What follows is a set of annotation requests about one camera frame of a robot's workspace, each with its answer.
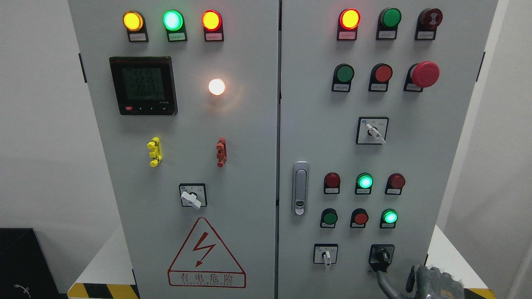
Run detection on grey left cabinet door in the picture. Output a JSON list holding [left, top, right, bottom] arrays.
[[68, 0, 279, 299]]

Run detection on red push button lower middle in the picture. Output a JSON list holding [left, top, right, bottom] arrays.
[[350, 208, 369, 228]]

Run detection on black rotary knob switch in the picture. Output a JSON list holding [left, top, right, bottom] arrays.
[[368, 244, 395, 272]]

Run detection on green push button top right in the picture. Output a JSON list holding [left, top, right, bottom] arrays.
[[376, 7, 401, 40]]

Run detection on red terminal connector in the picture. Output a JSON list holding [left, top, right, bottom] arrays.
[[215, 137, 227, 168]]

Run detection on white selector switch left door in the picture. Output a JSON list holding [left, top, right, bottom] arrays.
[[179, 183, 208, 210]]

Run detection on yellow terminal connector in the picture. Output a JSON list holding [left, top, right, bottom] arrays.
[[147, 137, 162, 168]]

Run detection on white glowing indicator light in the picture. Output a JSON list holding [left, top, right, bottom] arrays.
[[208, 78, 226, 96]]

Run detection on grey cabinet door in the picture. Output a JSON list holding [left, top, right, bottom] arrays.
[[278, 0, 497, 299], [68, 0, 279, 299]]

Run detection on yellow indicator light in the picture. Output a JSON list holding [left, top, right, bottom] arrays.
[[122, 11, 149, 42]]

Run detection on green lit button lower right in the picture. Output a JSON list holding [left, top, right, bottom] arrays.
[[379, 208, 398, 229]]

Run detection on grey right cabinet door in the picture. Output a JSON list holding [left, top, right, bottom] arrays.
[[278, 0, 497, 299]]

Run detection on black digital power meter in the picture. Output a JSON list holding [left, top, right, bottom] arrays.
[[109, 56, 178, 115]]

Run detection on silver cabinet door handle lock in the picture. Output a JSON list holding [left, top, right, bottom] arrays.
[[291, 161, 309, 216]]

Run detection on red push button second row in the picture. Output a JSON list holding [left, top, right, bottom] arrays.
[[368, 63, 393, 92]]

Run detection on white platform yellow black stripes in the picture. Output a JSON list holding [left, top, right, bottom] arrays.
[[68, 226, 496, 299]]

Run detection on dark red indicator light left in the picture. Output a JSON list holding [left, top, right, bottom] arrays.
[[323, 172, 341, 194]]

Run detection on red indicator light top right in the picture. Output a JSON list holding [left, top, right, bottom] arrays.
[[337, 8, 360, 41]]

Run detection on black box lower left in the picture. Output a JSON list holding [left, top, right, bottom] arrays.
[[0, 228, 60, 299]]

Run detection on red indicator light top left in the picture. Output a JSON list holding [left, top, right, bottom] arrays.
[[201, 10, 224, 42]]

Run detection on green lit indicator light middle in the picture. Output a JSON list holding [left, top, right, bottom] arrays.
[[355, 173, 374, 195]]

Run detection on black red buzzer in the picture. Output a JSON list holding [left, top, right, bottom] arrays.
[[414, 8, 443, 40]]

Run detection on green push button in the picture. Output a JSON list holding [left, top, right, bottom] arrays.
[[320, 208, 338, 228], [376, 7, 401, 40]]

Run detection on red mushroom emergency stop button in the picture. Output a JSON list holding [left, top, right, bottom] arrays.
[[403, 61, 440, 93]]

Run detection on white selector switch upper right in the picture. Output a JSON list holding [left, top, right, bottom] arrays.
[[355, 117, 389, 145]]

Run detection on red electric hazard warning sticker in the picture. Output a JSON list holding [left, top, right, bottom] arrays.
[[167, 217, 246, 288]]

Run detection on green push button second row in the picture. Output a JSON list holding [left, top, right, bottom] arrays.
[[331, 63, 355, 93]]

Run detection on white selector switch lower right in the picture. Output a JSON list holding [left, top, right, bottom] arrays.
[[313, 243, 339, 271]]

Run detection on green indicator light top left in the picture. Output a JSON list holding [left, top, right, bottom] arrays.
[[162, 10, 187, 42]]

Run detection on white selector switch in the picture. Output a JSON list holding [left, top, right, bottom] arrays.
[[313, 243, 339, 271], [355, 117, 389, 145]]

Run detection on green push button lower left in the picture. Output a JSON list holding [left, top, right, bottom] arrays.
[[320, 208, 338, 228]]

